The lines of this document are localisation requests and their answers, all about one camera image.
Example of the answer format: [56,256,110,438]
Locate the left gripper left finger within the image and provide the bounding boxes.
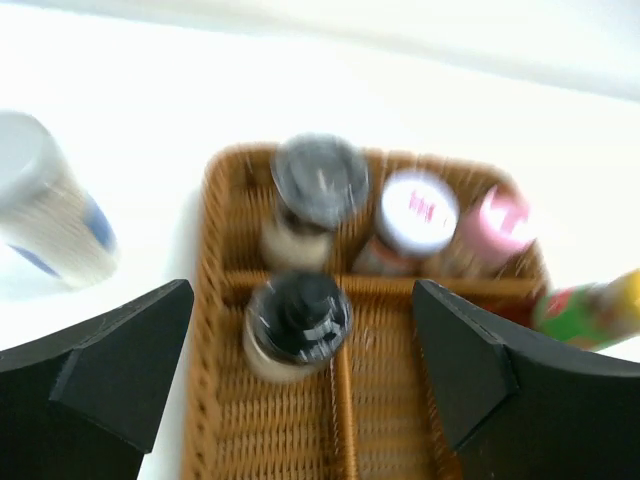
[1,279,194,480]

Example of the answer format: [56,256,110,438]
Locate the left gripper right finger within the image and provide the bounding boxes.
[412,280,639,479]

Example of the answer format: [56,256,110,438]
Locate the green-label chili sauce bottle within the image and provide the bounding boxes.
[489,267,640,351]

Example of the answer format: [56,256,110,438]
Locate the pink-cap spice shaker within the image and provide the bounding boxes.
[424,182,536,279]

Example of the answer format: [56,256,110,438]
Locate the silver-lid jar white beads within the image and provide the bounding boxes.
[1,111,118,288]

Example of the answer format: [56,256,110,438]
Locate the white-lid sauce jar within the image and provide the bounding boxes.
[352,169,459,276]

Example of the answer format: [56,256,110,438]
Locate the small black round bottle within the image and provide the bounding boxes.
[243,270,353,384]

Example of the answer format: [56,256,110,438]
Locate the black-top salt grinder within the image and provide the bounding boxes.
[260,133,371,271]

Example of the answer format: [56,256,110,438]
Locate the brown wicker divided basket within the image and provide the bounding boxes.
[179,142,551,480]

